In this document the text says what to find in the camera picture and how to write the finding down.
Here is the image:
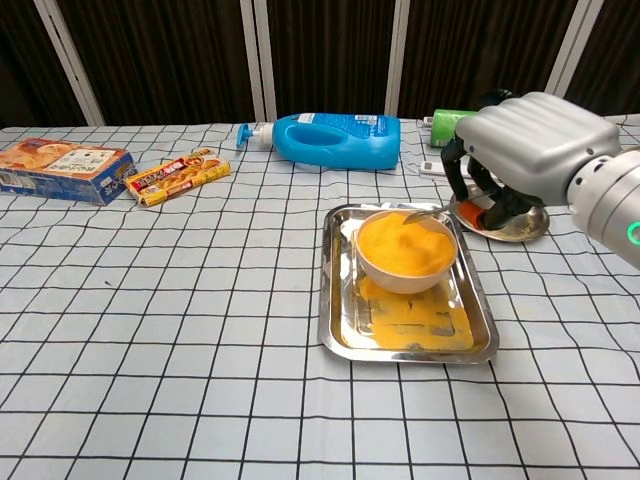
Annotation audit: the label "white folding laptop stand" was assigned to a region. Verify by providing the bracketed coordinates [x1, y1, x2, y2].
[418, 114, 471, 179]

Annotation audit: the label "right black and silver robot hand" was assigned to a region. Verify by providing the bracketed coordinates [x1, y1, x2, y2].
[439, 88, 622, 231]

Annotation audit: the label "checkered tablecloth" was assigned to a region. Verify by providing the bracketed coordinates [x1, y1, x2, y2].
[0, 115, 640, 480]

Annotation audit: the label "orange and blue biscuit box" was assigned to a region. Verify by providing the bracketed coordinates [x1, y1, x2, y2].
[0, 137, 139, 207]

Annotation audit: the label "round steel plate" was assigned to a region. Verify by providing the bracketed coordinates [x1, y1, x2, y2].
[448, 192, 551, 244]

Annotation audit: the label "dark folding screen white frames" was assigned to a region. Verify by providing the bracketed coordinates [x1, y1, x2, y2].
[0, 0, 640, 129]

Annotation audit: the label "green cylindrical can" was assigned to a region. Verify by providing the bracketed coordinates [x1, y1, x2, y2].
[428, 108, 479, 150]

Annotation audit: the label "blue pump detergent bottle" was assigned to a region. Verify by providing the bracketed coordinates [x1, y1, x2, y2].
[235, 112, 403, 173]

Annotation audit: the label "small metal spoon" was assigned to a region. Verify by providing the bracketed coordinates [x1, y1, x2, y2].
[403, 197, 496, 225]

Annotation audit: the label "yellow and red curry box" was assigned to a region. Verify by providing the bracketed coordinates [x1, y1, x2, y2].
[123, 146, 233, 209]

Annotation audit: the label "white bowl of orange powder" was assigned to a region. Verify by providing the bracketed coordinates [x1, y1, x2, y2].
[352, 208, 459, 295]

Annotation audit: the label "rectangular steel tray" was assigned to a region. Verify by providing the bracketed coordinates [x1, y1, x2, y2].
[317, 201, 500, 365]

